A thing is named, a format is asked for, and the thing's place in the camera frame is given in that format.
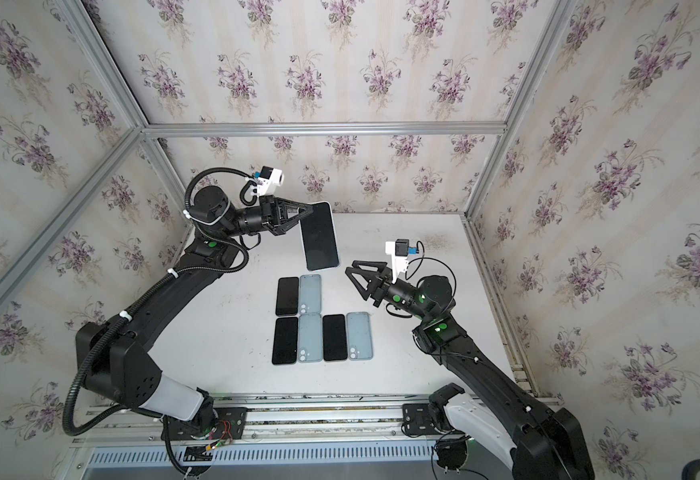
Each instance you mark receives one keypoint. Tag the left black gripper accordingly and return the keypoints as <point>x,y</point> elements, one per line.
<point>272,214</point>

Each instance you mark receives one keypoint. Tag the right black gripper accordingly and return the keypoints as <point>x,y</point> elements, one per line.
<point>380,289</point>

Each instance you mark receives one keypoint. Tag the bare black phone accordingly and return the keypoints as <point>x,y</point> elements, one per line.
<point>287,298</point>
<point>285,341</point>

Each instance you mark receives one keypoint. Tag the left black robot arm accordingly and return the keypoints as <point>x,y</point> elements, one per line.
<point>115,368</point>

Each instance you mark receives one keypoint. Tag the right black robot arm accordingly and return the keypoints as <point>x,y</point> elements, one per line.
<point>530,438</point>

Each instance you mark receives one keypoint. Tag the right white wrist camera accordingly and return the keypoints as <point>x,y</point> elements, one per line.
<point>400,251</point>

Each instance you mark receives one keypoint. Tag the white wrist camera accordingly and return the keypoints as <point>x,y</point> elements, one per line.
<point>400,251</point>
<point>268,179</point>

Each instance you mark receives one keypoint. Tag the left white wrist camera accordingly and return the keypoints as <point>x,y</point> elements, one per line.
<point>268,179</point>

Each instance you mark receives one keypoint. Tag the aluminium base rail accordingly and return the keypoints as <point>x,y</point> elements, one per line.
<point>276,419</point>

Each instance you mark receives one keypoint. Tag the aluminium cage frame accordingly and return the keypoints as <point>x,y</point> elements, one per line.
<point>146,134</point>

